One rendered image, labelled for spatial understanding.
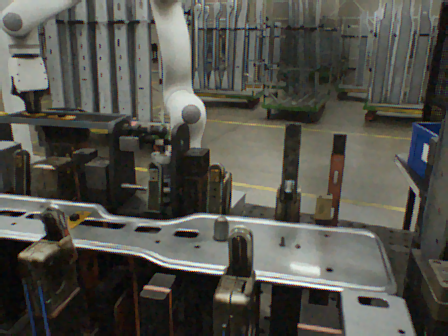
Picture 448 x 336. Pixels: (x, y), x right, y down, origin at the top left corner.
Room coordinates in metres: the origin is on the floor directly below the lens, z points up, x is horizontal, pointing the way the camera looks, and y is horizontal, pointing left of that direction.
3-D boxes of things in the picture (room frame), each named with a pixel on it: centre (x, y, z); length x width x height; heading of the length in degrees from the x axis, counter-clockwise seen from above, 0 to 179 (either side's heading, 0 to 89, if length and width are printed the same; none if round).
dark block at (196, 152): (0.94, 0.07, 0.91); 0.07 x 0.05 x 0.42; 167
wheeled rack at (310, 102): (7.67, -1.48, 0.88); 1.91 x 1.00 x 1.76; 159
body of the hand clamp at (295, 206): (0.84, -0.15, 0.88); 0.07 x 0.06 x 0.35; 167
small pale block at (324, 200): (0.79, -0.22, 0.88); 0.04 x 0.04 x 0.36; 77
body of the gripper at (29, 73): (1.20, 0.60, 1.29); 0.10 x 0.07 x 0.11; 144
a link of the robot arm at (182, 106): (1.33, 0.14, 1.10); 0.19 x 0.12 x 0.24; 18
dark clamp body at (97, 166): (0.98, 0.32, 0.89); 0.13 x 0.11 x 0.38; 167
